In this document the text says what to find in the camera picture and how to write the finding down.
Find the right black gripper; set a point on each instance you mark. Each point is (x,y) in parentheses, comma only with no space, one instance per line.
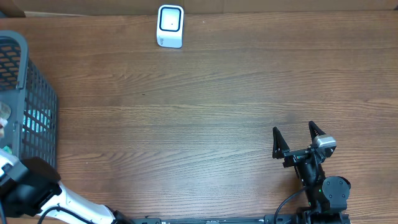
(280,147)

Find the teal snack bar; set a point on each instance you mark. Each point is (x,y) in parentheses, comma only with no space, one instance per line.
(37,124)

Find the green capped white jar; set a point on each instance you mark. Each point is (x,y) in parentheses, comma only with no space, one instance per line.
(5,110)

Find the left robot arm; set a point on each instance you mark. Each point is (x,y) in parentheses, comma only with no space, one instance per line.
(33,187)

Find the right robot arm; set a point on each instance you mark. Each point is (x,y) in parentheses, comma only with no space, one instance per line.
(327,196)

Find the white barcode scanner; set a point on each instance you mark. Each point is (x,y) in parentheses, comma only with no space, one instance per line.
(169,31)

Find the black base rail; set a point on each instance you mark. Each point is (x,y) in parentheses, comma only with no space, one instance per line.
(267,219)

